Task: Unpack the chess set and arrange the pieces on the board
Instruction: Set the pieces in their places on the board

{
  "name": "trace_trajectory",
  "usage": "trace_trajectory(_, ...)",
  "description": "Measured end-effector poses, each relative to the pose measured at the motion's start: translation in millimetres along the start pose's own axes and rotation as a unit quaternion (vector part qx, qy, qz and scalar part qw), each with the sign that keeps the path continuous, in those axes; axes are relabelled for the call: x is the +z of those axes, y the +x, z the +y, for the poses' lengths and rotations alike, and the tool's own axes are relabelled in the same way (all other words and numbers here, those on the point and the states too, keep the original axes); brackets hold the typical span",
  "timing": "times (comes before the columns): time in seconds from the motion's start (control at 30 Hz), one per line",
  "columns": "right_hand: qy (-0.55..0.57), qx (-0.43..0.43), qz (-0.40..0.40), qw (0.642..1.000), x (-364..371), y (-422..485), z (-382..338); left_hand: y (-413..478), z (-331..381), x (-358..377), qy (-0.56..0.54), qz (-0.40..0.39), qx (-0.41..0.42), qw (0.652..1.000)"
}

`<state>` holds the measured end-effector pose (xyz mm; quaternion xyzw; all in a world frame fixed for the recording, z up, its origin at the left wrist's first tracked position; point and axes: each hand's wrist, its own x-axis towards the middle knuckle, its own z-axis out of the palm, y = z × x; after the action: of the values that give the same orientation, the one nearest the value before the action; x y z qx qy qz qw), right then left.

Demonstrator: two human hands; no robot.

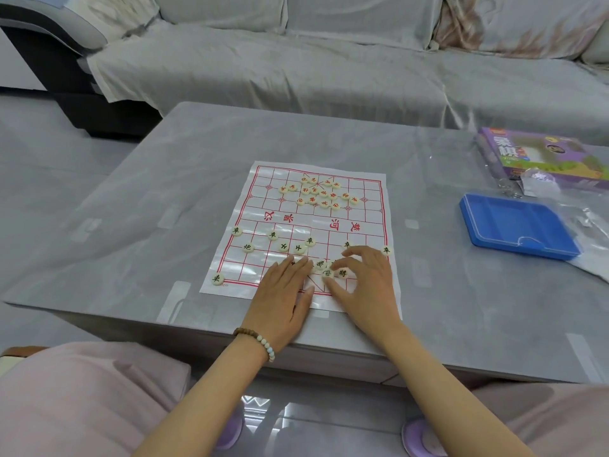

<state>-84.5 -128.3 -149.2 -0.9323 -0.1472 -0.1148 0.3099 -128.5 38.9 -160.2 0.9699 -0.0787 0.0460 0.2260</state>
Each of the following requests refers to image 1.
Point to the person's right hand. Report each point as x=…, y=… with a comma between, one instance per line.
x=373, y=290

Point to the blue plastic tray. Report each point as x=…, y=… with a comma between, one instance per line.
x=516, y=223

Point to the person's left forearm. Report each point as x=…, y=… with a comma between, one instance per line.
x=209, y=399

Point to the grey sofa cover cloth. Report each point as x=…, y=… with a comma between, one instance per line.
x=295, y=66

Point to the crumpled clear plastic wrap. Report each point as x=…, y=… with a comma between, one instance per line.
x=536, y=180

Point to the person's left thumb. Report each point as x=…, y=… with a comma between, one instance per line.
x=307, y=302

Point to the cream chess disc black character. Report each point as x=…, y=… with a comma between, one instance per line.
x=327, y=274

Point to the person's right forearm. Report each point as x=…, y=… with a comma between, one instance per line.
x=442, y=390

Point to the white patterned cushion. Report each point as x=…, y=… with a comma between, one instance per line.
x=121, y=11

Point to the spread of black-print chess pieces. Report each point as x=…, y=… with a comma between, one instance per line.
x=284, y=247

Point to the cluster of red-print chess pieces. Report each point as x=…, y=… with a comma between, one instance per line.
x=318, y=192

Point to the black and grey leather sofa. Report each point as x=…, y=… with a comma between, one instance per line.
x=52, y=42

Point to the white chess board sheet red grid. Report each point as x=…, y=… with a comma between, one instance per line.
x=295, y=218

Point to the person's right thumb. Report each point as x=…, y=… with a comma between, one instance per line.
x=340, y=294

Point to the purple game box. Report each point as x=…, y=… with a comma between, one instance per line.
x=547, y=154

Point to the clear plastic bag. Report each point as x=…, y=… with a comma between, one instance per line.
x=592, y=261

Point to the person's left hand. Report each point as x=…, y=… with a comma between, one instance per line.
x=276, y=304

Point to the brown wooden stool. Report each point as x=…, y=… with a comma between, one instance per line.
x=21, y=351

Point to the beige leaf-print cushion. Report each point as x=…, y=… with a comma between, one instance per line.
x=518, y=23

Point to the pink trousers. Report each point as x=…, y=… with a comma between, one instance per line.
x=81, y=399

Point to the purple slipper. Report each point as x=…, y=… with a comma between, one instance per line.
x=229, y=432
x=423, y=440

